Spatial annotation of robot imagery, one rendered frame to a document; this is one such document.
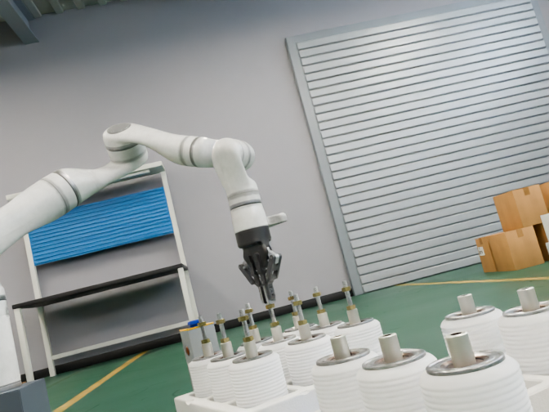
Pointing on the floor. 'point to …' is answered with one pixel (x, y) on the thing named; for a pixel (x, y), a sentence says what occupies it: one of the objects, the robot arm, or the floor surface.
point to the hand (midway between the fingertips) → (267, 293)
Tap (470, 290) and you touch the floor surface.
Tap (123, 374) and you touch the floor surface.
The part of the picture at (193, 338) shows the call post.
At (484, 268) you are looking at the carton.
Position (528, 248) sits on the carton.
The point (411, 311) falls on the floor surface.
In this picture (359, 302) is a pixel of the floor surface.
